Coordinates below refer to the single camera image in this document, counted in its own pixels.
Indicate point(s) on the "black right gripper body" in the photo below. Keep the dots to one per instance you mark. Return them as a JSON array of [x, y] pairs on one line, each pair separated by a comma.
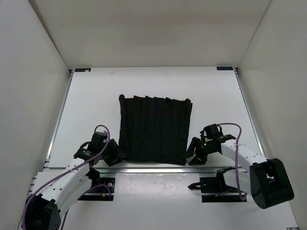
[[205, 148]]

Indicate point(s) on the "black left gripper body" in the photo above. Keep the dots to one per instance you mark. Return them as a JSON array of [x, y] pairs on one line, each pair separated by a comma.
[[102, 156]]

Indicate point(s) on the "black pleated skirt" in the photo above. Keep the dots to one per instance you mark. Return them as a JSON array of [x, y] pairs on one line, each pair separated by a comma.
[[154, 129]]

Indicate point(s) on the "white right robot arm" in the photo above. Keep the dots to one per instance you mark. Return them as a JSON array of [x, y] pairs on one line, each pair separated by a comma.
[[265, 179]]

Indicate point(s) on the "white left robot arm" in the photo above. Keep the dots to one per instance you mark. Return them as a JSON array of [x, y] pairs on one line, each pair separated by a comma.
[[48, 206]]

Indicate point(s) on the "right blue table label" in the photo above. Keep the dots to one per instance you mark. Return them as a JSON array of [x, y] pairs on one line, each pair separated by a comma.
[[224, 68]]

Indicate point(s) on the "blue table label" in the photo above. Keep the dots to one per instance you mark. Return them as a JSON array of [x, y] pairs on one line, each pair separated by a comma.
[[82, 70], [224, 68]]

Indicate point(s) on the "left blue table label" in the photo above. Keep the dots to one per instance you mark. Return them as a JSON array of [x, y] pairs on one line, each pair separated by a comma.
[[82, 70]]

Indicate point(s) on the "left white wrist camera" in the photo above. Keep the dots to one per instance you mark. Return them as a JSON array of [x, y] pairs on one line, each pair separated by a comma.
[[104, 133]]

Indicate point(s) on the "aluminium table rail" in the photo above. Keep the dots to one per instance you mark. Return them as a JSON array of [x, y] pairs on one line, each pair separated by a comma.
[[157, 170]]

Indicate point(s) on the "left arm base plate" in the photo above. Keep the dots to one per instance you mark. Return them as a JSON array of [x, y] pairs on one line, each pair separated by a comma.
[[102, 189]]

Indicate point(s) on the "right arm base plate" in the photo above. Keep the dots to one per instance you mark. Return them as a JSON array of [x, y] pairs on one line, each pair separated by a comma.
[[214, 190]]

